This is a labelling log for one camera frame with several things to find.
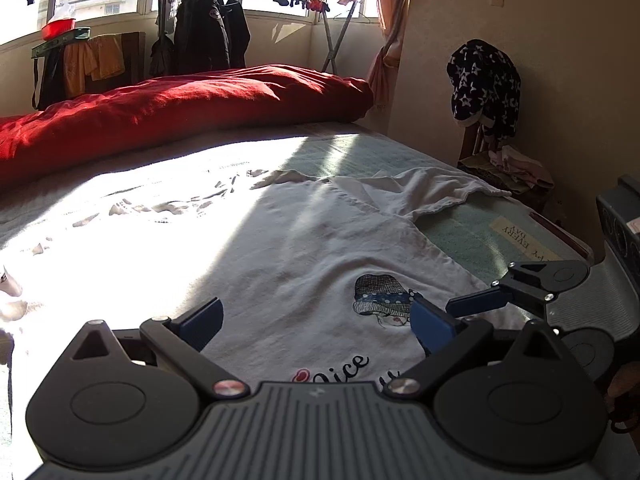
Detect red quilt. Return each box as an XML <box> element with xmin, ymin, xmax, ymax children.
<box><xmin>0</xmin><ymin>64</ymin><xmax>375</xmax><ymax>191</ymax></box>

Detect black jacket with patch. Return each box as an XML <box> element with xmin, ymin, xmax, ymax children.
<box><xmin>173</xmin><ymin>0</ymin><xmax>231</xmax><ymax>75</ymax></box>

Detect white printed t-shirt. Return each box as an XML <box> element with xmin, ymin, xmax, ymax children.
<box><xmin>0</xmin><ymin>167</ymin><xmax>536</xmax><ymax>396</ymax></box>

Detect green table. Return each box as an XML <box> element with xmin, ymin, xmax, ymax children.
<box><xmin>31</xmin><ymin>27</ymin><xmax>92</xmax><ymax>61</ymax></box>

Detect brown wooden furniture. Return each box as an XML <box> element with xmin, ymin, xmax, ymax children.
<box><xmin>120</xmin><ymin>31</ymin><xmax>147</xmax><ymax>83</ymax></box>

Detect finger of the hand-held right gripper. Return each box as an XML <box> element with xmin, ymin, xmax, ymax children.
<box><xmin>445</xmin><ymin>260</ymin><xmax>556</xmax><ymax>320</ymax></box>

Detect pink curtain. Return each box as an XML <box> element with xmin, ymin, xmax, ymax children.
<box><xmin>367</xmin><ymin>0</ymin><xmax>416</xmax><ymax>108</ymax></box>

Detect red basin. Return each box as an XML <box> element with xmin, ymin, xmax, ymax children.
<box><xmin>41</xmin><ymin>4</ymin><xmax>77</xmax><ymax>41</ymax></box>

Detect pile of light clothes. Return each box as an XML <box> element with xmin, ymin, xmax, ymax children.
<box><xmin>457</xmin><ymin>145</ymin><xmax>556</xmax><ymax>196</ymax></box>

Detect dark star-print garment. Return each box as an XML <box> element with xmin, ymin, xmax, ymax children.
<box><xmin>446</xmin><ymin>38</ymin><xmax>522</xmax><ymax>141</ymax></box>

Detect metal clothes drying rack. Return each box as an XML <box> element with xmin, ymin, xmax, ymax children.
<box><xmin>157</xmin><ymin>0</ymin><xmax>361</xmax><ymax>76</ymax></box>

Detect wooden chair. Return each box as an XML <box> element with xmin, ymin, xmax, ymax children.
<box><xmin>457</xmin><ymin>110</ymin><xmax>561</xmax><ymax>211</ymax></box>

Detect dark hanging bag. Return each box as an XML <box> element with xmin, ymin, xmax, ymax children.
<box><xmin>148</xmin><ymin>32</ymin><xmax>176</xmax><ymax>78</ymax></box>

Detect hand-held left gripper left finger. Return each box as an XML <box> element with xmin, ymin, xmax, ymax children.
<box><xmin>72</xmin><ymin>297</ymin><xmax>251</xmax><ymax>401</ymax></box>

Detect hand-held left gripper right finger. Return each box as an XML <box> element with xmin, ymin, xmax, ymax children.
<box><xmin>385</xmin><ymin>294</ymin><xmax>571</xmax><ymax>403</ymax></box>

